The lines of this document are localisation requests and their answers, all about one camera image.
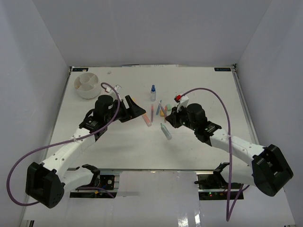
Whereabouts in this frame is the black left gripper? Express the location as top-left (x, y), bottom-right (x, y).
top-left (105, 96), bottom-right (146, 124)

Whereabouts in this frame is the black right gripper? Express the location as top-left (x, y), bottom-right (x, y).
top-left (166, 104), bottom-right (197, 131)

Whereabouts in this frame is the orange slim marker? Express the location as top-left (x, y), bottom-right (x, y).
top-left (159, 104), bottom-right (167, 121)

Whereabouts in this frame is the pink slim marker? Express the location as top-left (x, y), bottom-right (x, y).
top-left (151, 104), bottom-right (154, 122)

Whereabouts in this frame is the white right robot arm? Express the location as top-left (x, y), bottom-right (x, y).
top-left (165, 104), bottom-right (294, 197)

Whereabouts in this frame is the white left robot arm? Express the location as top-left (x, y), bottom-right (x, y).
top-left (25, 95), bottom-right (146, 208)

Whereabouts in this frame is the orange pink highlighter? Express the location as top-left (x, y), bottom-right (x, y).
top-left (142, 114), bottom-right (152, 127)

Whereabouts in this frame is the clear blue spray bottle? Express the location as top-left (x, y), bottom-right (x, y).
top-left (151, 85), bottom-right (156, 102)

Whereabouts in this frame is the white round divided container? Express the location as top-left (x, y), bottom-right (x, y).
top-left (74, 72), bottom-right (101, 99)

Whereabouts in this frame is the right table label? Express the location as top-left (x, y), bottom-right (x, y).
top-left (214, 67), bottom-right (231, 72)

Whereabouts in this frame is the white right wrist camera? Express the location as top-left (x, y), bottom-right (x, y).
top-left (174, 94), bottom-right (189, 113)

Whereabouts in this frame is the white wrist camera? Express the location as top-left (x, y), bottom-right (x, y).
top-left (174, 94), bottom-right (189, 113)
top-left (105, 85), bottom-right (122, 94)

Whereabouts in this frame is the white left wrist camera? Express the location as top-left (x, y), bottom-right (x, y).
top-left (105, 85), bottom-right (122, 94)

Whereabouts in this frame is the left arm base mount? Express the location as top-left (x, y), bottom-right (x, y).
top-left (68, 164), bottom-right (117, 199)

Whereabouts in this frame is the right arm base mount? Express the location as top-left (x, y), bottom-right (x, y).
top-left (194, 162), bottom-right (229, 201)

